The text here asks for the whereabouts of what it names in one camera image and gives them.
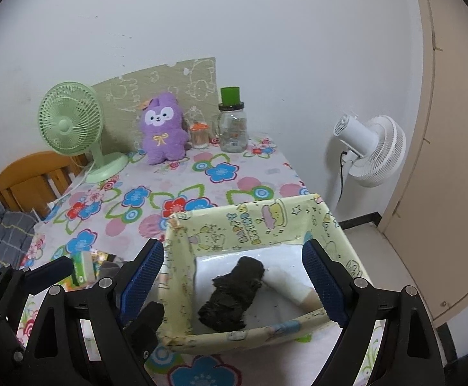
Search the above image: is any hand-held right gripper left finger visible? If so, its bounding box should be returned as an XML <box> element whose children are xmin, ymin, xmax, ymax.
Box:
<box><xmin>23</xmin><ymin>239</ymin><xmax>165</xmax><ymax>386</ymax></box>

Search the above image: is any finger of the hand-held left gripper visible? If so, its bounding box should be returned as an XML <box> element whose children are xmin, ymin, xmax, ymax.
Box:
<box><xmin>0</xmin><ymin>257</ymin><xmax>74</xmax><ymax>386</ymax></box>
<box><xmin>122</xmin><ymin>301</ymin><xmax>165</xmax><ymax>371</ymax></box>

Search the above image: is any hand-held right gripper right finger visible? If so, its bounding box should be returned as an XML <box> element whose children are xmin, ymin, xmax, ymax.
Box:
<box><xmin>301</xmin><ymin>239</ymin><xmax>444</xmax><ymax>386</ymax></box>

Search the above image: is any green tissue pack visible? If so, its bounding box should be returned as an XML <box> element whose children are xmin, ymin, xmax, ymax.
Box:
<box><xmin>70</xmin><ymin>251</ymin><xmax>98</xmax><ymax>288</ymax></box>

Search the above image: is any yellow printed fabric storage box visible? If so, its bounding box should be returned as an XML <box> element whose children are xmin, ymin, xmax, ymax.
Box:
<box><xmin>156</xmin><ymin>194</ymin><xmax>373</xmax><ymax>356</ymax></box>

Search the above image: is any white sock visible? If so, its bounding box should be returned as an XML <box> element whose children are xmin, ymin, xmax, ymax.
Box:
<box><xmin>264</xmin><ymin>267</ymin><xmax>319</xmax><ymax>312</ymax></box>

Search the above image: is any grey plaid bedding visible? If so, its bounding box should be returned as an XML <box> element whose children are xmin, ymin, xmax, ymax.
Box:
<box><xmin>0</xmin><ymin>201</ymin><xmax>38</xmax><ymax>274</ymax></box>

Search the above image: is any black sock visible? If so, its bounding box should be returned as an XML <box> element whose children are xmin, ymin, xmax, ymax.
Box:
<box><xmin>198</xmin><ymin>256</ymin><xmax>265</xmax><ymax>330</ymax></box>

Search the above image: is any white standing fan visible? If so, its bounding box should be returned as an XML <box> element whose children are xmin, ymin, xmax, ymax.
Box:
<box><xmin>327</xmin><ymin>113</ymin><xmax>407</xmax><ymax>218</ymax></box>

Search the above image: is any purple plush toy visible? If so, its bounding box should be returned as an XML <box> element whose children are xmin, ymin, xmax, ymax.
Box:
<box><xmin>139</xmin><ymin>92</ymin><xmax>191</xmax><ymax>165</ymax></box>

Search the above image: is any green desk fan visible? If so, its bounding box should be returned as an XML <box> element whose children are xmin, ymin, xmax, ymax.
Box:
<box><xmin>38</xmin><ymin>81</ymin><xmax>129</xmax><ymax>184</ymax></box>

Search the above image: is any cotton swab tub orange lid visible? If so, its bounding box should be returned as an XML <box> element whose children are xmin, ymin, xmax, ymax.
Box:
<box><xmin>190</xmin><ymin>122</ymin><xmax>211</xmax><ymax>149</ymax></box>

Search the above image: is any glass mug jar green lid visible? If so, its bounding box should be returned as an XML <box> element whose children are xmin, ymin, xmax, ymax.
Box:
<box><xmin>212</xmin><ymin>87</ymin><xmax>249</xmax><ymax>153</ymax></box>

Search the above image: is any beige wooden door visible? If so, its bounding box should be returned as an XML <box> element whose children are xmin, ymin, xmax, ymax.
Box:
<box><xmin>379</xmin><ymin>0</ymin><xmax>468</xmax><ymax>326</ymax></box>

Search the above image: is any green cartoon printed board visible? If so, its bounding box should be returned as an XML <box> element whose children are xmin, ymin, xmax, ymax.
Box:
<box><xmin>92</xmin><ymin>57</ymin><xmax>217</xmax><ymax>151</ymax></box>

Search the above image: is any white fan power cable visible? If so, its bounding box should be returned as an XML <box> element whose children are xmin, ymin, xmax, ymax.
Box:
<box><xmin>31</xmin><ymin>161</ymin><xmax>96</xmax><ymax>220</ymax></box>

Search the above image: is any black fan power cable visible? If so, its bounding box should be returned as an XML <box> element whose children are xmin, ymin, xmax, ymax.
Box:
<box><xmin>337</xmin><ymin>151</ymin><xmax>349</xmax><ymax>210</ymax></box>

